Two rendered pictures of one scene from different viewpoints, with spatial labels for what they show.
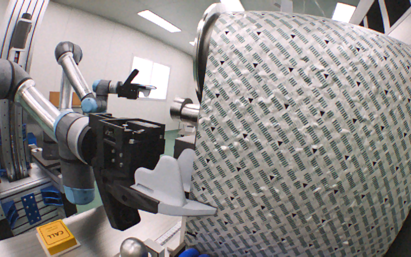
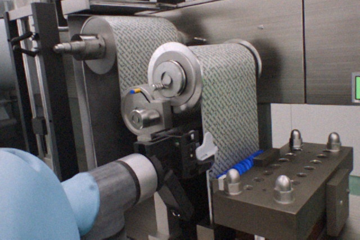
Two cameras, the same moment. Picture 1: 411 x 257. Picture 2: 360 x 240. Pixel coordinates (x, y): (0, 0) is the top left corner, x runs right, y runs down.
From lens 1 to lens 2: 0.67 m
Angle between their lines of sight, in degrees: 74
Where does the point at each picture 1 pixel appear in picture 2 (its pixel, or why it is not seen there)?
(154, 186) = (206, 152)
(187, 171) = not seen: hidden behind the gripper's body
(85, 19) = not seen: outside the picture
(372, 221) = (248, 120)
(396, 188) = (250, 105)
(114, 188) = (205, 164)
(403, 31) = (213, 10)
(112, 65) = not seen: outside the picture
